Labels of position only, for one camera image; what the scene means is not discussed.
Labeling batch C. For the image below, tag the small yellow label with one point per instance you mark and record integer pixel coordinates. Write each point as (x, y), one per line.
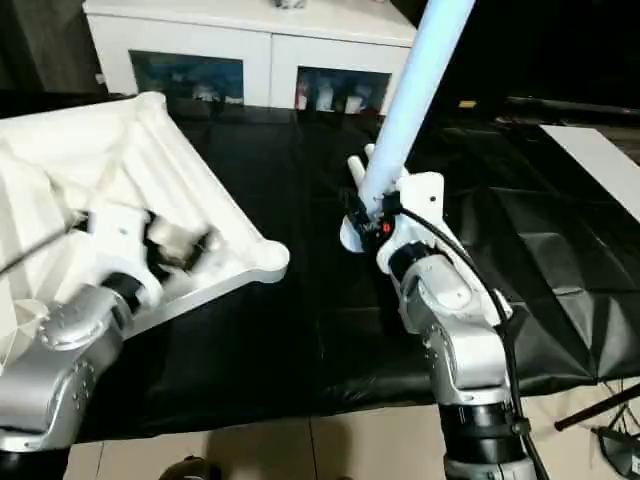
(467, 104)

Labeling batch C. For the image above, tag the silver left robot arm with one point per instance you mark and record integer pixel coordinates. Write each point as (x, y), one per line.
(50, 360)

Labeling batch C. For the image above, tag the white cabinet with glass doors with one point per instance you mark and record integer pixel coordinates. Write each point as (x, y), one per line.
(250, 30)

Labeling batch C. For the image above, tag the white plastic table top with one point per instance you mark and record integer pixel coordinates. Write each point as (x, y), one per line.
(100, 160)

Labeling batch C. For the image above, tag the flat white board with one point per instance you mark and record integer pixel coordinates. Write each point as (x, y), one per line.
(600, 165)

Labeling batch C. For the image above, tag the black mat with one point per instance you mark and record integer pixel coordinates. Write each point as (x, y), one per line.
(300, 325)

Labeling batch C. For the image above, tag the black tripod stand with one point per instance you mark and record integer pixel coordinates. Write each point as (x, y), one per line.
(600, 410)

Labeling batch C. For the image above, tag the white plastic table leg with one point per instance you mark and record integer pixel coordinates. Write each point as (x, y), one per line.
(370, 151)
(420, 75)
(356, 167)

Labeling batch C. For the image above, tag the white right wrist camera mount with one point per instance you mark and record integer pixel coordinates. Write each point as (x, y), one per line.
(425, 195)

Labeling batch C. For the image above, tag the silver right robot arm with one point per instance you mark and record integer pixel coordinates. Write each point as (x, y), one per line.
(460, 340)

